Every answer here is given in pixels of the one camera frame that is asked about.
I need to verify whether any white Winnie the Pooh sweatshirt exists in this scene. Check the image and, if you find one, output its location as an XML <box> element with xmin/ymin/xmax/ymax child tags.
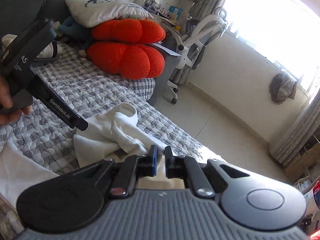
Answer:
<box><xmin>1</xmin><ymin>103</ymin><xmax>182</xmax><ymax>206</ymax></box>

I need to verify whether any white paper on sofa arm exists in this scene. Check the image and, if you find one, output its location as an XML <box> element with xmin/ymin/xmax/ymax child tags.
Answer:
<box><xmin>151</xmin><ymin>43</ymin><xmax>181</xmax><ymax>56</ymax></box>

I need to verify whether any person's left hand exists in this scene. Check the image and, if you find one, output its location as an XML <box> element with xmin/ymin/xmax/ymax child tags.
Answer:
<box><xmin>0</xmin><ymin>77</ymin><xmax>32</xmax><ymax>126</ymax></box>

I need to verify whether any cream black-cuffed garment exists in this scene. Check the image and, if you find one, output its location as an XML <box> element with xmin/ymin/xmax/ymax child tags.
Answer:
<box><xmin>1</xmin><ymin>34</ymin><xmax>63</xmax><ymax>60</ymax></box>

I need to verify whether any wooden desk shelf unit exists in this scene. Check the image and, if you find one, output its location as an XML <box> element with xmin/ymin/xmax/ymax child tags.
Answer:
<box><xmin>284</xmin><ymin>134</ymin><xmax>319</xmax><ymax>183</ymax></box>

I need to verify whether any teal plush doll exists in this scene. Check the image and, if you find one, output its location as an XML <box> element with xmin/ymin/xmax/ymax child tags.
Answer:
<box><xmin>54</xmin><ymin>16</ymin><xmax>94</xmax><ymax>58</ymax></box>

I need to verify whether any grey checked quilted bedspread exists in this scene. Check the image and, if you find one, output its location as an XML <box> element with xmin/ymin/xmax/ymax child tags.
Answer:
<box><xmin>1</xmin><ymin>45</ymin><xmax>217</xmax><ymax>175</ymax></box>

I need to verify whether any beige patterned curtain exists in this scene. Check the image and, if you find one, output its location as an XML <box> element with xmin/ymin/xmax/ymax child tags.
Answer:
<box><xmin>269</xmin><ymin>91</ymin><xmax>320</xmax><ymax>167</ymax></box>

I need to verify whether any white printed pillow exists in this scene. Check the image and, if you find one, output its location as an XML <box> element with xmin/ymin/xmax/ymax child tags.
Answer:
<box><xmin>65</xmin><ymin>0</ymin><xmax>153</xmax><ymax>28</ymax></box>

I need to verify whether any red flower-shaped plush cushion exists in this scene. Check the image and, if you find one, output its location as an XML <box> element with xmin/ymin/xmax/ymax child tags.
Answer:
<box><xmin>86</xmin><ymin>18</ymin><xmax>165</xmax><ymax>80</ymax></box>

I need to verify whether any white office chair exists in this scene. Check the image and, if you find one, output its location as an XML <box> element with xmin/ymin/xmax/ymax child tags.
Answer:
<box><xmin>163</xmin><ymin>7</ymin><xmax>228</xmax><ymax>105</ymax></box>

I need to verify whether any grey hat on wall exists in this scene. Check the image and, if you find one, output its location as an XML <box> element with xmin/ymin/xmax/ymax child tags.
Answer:
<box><xmin>269</xmin><ymin>72</ymin><xmax>297</xmax><ymax>105</ymax></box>

